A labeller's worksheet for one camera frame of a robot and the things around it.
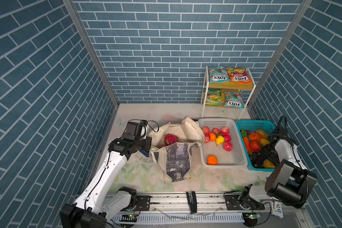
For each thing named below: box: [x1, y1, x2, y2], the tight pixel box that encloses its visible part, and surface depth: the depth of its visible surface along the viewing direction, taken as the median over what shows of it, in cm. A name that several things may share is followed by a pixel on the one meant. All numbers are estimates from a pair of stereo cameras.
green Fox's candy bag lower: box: [224, 91, 245, 110], surface depth 100 cm
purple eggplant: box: [249, 153, 266, 169], surface depth 86 cm
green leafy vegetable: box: [240, 129, 248, 138], surface depth 100 cm
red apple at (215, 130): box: [211, 127, 220, 135], surface depth 101 cm
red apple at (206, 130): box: [201, 126, 211, 135], surface depth 100 cm
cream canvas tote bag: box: [149, 116, 206, 184], surface depth 80 cm
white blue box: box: [271, 201, 284, 219], surface depth 72 cm
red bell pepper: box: [248, 139, 261, 152], surface depth 91 cm
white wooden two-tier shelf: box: [200, 65, 257, 120], surface depth 89 cm
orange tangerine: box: [206, 154, 219, 166], surface depth 86 cm
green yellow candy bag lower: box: [205, 87, 224, 106], surface depth 101 cm
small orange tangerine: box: [209, 132, 217, 142], surface depth 96 cm
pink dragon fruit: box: [163, 133, 180, 147], surface depth 92 cm
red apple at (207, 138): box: [204, 134, 210, 143], surface depth 96 cm
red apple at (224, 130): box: [220, 126, 230, 135], surface depth 101 cm
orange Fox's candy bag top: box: [226, 67, 253, 84], surface depth 90 cm
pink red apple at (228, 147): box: [223, 142, 233, 152], surface depth 92 cm
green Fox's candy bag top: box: [208, 66, 231, 84], surface depth 90 cm
